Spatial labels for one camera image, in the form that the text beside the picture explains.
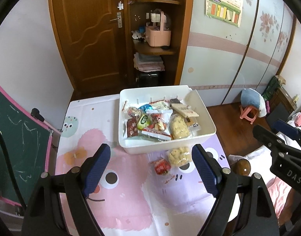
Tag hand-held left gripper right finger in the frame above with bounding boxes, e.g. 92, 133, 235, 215
192, 144, 280, 236

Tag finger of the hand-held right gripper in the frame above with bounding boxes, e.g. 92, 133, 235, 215
274, 119, 301, 151
253, 124, 301, 158

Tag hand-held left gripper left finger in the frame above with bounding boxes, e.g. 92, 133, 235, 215
21, 143, 112, 236

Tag yellow puff snack packet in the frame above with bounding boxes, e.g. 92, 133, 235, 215
166, 146, 192, 169

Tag small red snack packet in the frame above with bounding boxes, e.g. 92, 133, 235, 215
150, 159, 172, 176

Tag yellow crispy cake packet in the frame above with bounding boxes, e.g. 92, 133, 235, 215
169, 113, 192, 139

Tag white plastic storage bin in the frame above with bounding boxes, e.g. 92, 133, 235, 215
118, 85, 217, 155

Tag dark red snack packet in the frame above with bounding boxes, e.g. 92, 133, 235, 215
126, 117, 141, 138

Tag white red-striped snack packet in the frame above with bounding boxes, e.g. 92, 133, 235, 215
141, 127, 172, 142

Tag beige cracker packet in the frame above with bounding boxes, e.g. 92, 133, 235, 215
170, 103, 199, 119

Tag green snack packet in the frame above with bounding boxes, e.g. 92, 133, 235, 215
137, 114, 152, 131

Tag clear nut mix packet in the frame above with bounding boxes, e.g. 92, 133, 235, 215
122, 101, 141, 118

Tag white cartoon snack wrapper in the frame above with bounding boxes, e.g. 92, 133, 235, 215
145, 109, 174, 132

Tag white packet with red edge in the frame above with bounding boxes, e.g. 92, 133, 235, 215
149, 100, 171, 111

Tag dark wooden nightstand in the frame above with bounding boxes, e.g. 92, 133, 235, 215
264, 75, 300, 126

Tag white bedding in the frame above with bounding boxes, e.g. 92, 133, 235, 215
229, 125, 301, 177

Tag pink quilt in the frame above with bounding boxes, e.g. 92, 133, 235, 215
267, 177, 294, 219

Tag pink plastic stool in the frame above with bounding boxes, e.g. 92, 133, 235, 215
239, 106, 260, 124

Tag brown wooden bedpost knob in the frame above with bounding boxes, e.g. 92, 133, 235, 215
232, 159, 251, 177

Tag blue plush cushion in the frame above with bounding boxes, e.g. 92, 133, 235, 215
240, 88, 267, 117

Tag green cloth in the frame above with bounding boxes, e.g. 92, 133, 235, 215
262, 76, 278, 101

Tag black chalkboard knob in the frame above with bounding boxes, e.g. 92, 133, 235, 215
31, 108, 45, 122

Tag floral sliding door wardrobe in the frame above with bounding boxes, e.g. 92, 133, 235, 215
180, 0, 298, 106

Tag black suitcase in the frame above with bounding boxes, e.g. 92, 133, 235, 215
137, 71, 165, 88

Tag stack of folded towels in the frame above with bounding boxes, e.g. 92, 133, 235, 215
134, 52, 165, 72

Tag wooden corner shelf unit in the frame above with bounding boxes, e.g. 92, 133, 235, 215
123, 0, 195, 88

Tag brown wooden door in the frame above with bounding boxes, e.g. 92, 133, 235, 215
48, 0, 131, 94

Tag pink storage basket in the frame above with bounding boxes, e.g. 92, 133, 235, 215
145, 11, 172, 48

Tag small toys on shelf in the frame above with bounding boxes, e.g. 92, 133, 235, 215
131, 27, 147, 42

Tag green chalkboard with pink frame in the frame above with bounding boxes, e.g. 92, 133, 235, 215
0, 79, 54, 207

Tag black cable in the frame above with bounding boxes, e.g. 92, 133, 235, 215
0, 123, 27, 209

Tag wall poster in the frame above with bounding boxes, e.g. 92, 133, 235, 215
205, 0, 244, 27

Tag silver door handle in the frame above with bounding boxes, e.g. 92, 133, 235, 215
110, 12, 123, 29

